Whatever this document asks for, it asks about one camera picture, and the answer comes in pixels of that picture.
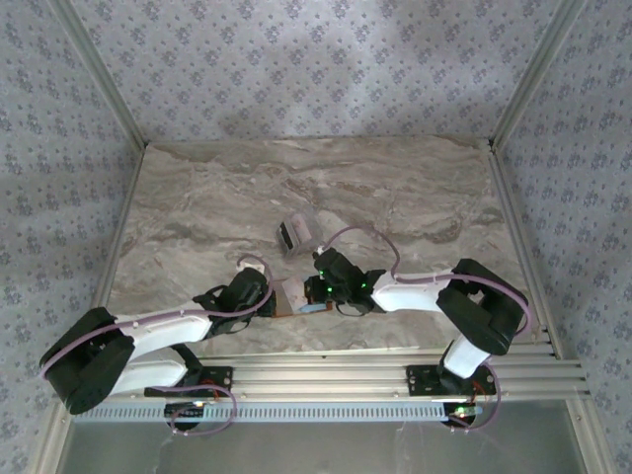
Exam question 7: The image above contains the grey metal plate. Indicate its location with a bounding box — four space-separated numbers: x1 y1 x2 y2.
58 422 589 474

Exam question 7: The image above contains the perforated grey cable tray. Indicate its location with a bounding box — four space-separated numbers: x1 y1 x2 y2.
73 402 475 424

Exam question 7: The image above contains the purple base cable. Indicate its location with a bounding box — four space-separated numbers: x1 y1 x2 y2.
167 384 239 438
446 362 505 436

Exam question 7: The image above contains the aluminium corner post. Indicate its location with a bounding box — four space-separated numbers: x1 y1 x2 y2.
48 0 149 149
487 0 592 152

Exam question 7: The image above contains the brown leather card holder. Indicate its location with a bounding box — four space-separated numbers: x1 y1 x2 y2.
270 276 333 320

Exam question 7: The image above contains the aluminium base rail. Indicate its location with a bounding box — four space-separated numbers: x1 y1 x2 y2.
52 348 593 402

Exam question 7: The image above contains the clear plastic card box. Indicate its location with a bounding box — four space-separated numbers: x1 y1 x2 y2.
275 211 318 259

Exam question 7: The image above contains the aluminium table side rail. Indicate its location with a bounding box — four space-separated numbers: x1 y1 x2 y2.
486 140 565 359
73 145 149 361

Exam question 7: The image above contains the black controller board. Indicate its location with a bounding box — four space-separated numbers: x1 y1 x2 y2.
442 403 484 425
164 401 207 422

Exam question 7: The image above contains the aluminium frame bar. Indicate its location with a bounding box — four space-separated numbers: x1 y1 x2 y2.
29 402 75 474
567 399 613 474

